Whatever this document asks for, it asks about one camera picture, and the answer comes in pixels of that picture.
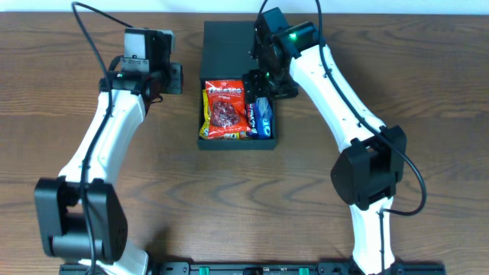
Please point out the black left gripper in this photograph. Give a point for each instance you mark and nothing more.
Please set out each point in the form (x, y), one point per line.
(176, 79)

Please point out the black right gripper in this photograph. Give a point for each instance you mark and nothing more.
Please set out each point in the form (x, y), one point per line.
(254, 82)

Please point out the Dairy Milk chocolate bar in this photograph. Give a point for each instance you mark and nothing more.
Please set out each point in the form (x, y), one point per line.
(251, 121)

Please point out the blue Oreo pack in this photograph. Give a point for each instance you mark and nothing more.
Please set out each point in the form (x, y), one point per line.
(264, 114)

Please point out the red snack bag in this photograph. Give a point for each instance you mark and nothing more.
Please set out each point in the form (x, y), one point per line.
(226, 108)

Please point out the dark green box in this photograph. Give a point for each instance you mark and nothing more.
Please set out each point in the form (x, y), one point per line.
(225, 55)

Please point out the yellow snack bag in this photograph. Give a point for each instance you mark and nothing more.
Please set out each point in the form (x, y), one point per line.
(204, 130)

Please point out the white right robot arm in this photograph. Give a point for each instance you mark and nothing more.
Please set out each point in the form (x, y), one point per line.
(367, 170)

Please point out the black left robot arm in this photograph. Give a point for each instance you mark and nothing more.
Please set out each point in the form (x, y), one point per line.
(79, 215)

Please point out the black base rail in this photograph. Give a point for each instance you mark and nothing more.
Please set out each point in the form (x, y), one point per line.
(323, 268)

